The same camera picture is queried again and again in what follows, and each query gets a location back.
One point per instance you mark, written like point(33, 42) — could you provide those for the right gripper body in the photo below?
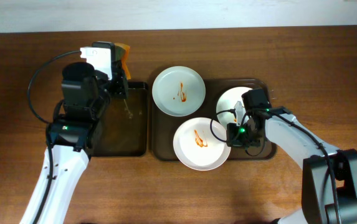
point(236, 139)

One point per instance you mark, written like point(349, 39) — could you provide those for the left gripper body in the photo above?
point(119, 82)

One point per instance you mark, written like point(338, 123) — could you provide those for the green and orange sponge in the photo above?
point(126, 48)

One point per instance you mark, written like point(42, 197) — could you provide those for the white plate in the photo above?
point(228, 101)
point(199, 144)

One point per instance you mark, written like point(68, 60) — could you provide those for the white plate front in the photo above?
point(199, 144)

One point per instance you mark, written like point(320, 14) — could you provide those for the pale blue plate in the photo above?
point(178, 91)

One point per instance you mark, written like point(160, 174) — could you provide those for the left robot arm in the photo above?
point(88, 88)

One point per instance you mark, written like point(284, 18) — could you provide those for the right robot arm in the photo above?
point(329, 174)

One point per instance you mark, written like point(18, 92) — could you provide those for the small black tray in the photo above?
point(125, 124)

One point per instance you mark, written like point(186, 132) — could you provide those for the brown plastic serving tray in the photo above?
point(164, 126)

